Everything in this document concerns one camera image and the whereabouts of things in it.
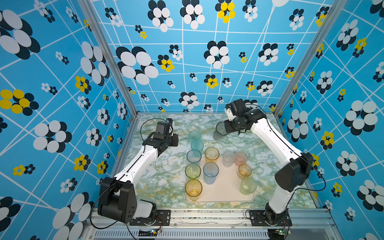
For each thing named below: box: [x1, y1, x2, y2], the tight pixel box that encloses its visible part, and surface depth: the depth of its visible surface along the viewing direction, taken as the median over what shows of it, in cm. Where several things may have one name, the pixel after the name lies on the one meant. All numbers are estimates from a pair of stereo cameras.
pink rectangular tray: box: [186, 157, 255, 202], surface depth 86 cm
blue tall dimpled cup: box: [203, 162, 219, 185], surface depth 80 cm
